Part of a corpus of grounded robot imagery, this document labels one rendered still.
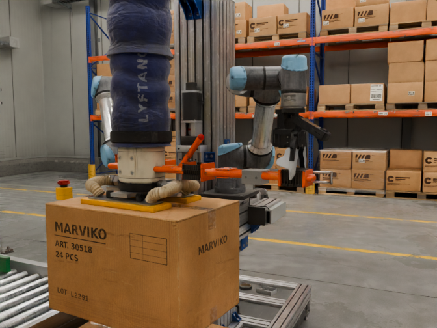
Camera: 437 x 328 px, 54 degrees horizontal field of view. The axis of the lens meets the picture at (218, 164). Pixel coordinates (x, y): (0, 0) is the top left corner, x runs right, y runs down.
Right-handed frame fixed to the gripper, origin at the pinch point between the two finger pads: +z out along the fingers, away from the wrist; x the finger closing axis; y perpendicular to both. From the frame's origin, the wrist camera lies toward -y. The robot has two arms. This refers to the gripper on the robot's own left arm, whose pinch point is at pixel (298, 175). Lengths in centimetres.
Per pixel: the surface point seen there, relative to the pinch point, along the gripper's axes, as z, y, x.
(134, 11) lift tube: -52, 55, 10
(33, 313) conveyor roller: 68, 117, 7
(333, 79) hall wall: -108, 221, -833
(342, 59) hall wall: -149, 205, -835
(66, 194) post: 26, 155, -44
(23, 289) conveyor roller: 68, 145, -8
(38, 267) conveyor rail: 64, 157, -25
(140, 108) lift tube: -20, 54, 8
